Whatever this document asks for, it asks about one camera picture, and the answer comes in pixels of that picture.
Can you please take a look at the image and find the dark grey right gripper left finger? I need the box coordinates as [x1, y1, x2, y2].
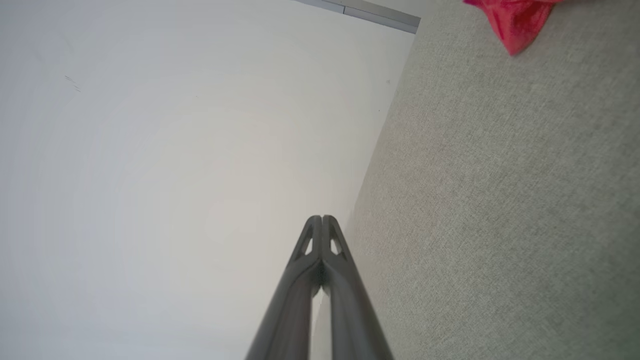
[245, 215, 324, 360]

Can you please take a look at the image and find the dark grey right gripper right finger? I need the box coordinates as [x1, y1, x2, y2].
[322, 215, 394, 360]

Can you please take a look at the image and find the red and white basketball jersey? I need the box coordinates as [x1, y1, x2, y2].
[462, 0, 566, 56]

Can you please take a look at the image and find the grey door frame strip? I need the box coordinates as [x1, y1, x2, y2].
[294, 0, 422, 35]

